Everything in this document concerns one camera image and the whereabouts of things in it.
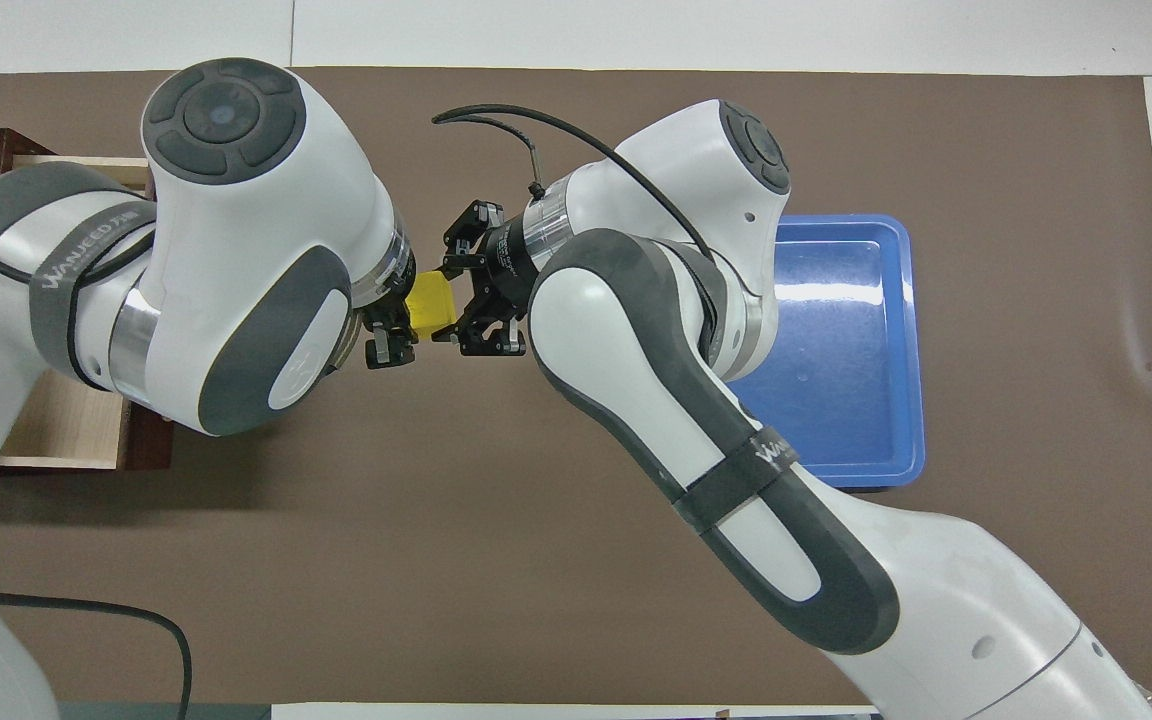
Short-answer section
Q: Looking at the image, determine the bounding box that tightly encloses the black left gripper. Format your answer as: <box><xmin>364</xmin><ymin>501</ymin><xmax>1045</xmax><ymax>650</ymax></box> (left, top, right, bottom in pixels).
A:
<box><xmin>361</xmin><ymin>262</ymin><xmax>420</xmax><ymax>371</ymax></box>

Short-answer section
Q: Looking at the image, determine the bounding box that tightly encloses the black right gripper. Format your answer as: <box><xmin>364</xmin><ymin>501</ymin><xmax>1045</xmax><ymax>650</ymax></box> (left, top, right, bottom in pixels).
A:
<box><xmin>433</xmin><ymin>198</ymin><xmax>539</xmax><ymax>358</ymax></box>

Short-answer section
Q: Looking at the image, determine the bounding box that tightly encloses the yellow cube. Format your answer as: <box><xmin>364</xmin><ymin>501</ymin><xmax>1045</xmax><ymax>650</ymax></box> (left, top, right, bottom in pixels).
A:
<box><xmin>406</xmin><ymin>272</ymin><xmax>459</xmax><ymax>339</ymax></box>

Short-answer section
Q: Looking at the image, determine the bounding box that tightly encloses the wooden drawer with white handle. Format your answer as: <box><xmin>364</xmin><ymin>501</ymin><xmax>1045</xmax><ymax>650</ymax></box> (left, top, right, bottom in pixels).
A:
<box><xmin>0</xmin><ymin>155</ymin><xmax>175</xmax><ymax>473</ymax></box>

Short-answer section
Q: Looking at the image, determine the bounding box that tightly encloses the brown table mat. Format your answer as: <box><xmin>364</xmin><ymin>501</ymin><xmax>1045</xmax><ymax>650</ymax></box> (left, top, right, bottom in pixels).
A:
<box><xmin>0</xmin><ymin>68</ymin><xmax>1152</xmax><ymax>706</ymax></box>

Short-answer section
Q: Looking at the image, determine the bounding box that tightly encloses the blue plastic tray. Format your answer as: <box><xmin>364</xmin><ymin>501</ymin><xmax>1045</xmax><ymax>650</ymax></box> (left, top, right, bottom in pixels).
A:
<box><xmin>726</xmin><ymin>213</ymin><xmax>927</xmax><ymax>491</ymax></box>

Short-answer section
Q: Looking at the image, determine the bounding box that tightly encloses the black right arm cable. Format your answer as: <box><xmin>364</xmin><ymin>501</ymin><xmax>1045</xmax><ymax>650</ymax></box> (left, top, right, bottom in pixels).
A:
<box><xmin>431</xmin><ymin>103</ymin><xmax>719</xmax><ymax>263</ymax></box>

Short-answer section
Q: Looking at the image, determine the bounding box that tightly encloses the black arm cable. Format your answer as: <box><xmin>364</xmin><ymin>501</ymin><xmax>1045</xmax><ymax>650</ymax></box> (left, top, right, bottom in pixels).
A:
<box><xmin>0</xmin><ymin>583</ymin><xmax>194</xmax><ymax>720</ymax></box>
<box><xmin>431</xmin><ymin>103</ymin><xmax>719</xmax><ymax>263</ymax></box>

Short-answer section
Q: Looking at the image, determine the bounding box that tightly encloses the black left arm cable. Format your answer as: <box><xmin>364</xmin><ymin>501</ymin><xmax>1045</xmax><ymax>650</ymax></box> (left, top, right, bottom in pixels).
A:
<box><xmin>0</xmin><ymin>583</ymin><xmax>194</xmax><ymax>720</ymax></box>

